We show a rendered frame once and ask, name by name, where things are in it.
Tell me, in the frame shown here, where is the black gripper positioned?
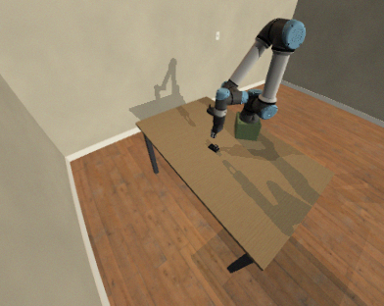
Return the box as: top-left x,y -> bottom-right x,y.
207,104 -> 226,137

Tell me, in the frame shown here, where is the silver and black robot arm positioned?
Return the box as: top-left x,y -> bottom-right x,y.
215,18 -> 306,124

